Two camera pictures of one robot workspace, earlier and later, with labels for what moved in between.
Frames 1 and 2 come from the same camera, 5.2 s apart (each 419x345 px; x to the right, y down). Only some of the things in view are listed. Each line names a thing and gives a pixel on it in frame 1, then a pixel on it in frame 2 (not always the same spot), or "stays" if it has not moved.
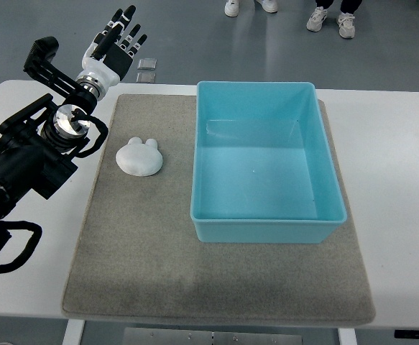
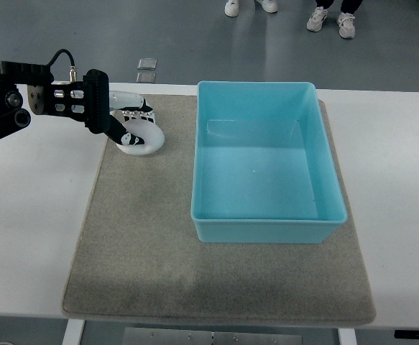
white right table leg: [347, 336] stays
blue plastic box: [264, 171] stays
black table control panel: [416, 334] stays
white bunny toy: [139, 159] to [152, 134]
